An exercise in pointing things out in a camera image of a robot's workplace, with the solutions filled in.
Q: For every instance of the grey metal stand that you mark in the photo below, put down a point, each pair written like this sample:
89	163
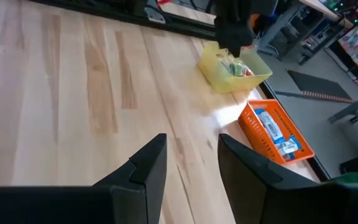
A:
353	109

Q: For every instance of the orange slotted plastic basket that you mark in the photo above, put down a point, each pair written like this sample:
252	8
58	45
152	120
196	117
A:
253	133

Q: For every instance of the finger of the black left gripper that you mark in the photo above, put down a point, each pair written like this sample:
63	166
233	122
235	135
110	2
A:
238	50
232	50

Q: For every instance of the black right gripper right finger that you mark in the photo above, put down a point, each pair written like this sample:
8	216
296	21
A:
259	193

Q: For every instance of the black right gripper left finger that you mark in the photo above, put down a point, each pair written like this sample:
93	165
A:
135	193

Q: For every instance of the yellow plastic basket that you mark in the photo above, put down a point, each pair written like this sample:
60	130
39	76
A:
225	84

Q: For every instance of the dark floor mat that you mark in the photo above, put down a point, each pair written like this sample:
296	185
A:
315	87

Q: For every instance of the green Sprite can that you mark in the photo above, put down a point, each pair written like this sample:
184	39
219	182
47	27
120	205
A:
353	179

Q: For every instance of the green gummy candy pack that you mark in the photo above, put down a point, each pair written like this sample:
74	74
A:
235	68

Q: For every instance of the silver metal bracket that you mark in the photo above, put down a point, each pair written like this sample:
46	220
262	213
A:
155	15

